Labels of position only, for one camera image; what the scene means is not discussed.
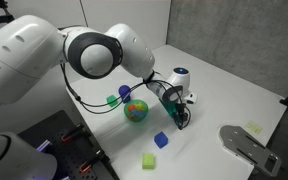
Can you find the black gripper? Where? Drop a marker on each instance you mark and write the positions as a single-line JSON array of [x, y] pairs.
[[180, 110]]

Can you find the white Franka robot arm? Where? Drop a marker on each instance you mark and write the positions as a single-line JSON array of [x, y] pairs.
[[24, 50]]

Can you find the yellow toy piece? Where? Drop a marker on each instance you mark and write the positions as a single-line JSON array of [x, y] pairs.
[[140, 106]]

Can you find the light blue toy piece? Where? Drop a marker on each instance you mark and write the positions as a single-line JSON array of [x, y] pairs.
[[138, 114]]

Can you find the green bowl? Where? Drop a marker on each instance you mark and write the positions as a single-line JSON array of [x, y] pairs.
[[136, 118]]

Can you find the orange toy piece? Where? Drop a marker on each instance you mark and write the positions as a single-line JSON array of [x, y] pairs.
[[133, 107]]

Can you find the purple ball toy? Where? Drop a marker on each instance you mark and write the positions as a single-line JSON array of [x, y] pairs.
[[124, 91]]

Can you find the blue cube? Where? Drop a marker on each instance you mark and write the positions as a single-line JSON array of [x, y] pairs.
[[161, 140]]

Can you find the lime green cube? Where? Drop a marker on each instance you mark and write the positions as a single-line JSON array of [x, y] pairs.
[[148, 161]]

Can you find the grey metal mounting plate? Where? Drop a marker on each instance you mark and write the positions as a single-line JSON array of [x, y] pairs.
[[244, 146]]

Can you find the yellow sticky note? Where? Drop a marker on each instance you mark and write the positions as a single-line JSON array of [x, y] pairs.
[[253, 127]]

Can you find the dark green cube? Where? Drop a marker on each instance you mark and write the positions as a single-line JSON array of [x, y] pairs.
[[111, 101]]

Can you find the black clamp orange tip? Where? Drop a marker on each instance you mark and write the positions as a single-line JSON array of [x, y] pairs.
[[92, 160], [73, 133]]

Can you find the black perforated base board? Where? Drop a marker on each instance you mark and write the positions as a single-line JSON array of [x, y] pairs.
[[67, 156]]

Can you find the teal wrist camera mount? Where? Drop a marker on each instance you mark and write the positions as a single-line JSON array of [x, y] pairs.
[[169, 107]]

